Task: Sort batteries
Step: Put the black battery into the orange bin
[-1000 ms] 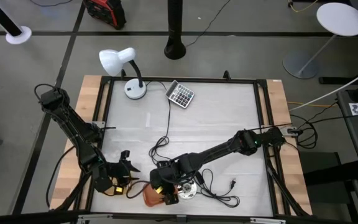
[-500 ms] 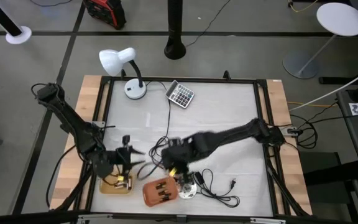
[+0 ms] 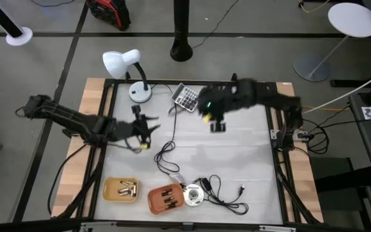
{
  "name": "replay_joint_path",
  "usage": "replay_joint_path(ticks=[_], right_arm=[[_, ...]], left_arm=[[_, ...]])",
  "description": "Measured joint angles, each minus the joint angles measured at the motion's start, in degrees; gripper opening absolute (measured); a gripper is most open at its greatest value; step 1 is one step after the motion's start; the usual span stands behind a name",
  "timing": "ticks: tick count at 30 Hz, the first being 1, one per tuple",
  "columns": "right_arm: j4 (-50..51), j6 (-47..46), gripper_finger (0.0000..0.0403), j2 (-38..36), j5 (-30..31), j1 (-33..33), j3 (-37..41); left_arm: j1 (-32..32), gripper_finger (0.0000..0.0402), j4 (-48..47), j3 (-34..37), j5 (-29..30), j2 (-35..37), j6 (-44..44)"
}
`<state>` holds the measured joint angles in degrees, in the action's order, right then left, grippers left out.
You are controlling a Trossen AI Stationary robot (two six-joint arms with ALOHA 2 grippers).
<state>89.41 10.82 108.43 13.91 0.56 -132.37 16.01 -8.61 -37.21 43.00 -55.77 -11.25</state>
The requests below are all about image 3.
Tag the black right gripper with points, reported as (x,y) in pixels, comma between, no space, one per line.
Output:
(217,100)

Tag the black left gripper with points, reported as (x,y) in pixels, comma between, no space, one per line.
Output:
(129,130)

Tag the silver AA battery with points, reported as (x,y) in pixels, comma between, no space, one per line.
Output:
(125,183)
(123,190)
(135,190)
(131,190)
(124,194)

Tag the black AA battery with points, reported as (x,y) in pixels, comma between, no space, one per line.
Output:
(167,193)
(169,200)
(171,205)

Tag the orange plastic tray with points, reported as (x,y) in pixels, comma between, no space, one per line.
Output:
(158,204)

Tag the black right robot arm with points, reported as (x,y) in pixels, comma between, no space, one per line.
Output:
(269,93)

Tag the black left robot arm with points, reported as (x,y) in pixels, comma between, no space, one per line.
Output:
(69,117)

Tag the grey desk calculator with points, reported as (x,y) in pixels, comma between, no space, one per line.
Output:
(186,97)

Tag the white plug adapter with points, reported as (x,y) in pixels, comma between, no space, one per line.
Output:
(176,178)

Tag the white desk lamp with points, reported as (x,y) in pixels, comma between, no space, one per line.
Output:
(121,61)

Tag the chrome cylinder on round base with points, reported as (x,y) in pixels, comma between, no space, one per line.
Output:
(193,195)

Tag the yellow plastic tray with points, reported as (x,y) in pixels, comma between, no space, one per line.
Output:
(111,193)

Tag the grey power box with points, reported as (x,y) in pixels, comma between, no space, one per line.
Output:
(298,135)

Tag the black floor pole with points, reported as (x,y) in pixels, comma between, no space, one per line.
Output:
(181,32)

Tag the red and black toolbox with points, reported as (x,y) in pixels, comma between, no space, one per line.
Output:
(109,11)

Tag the black pole with white base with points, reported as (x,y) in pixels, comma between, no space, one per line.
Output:
(18,35)

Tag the white round stool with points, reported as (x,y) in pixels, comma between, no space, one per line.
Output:
(353,19)

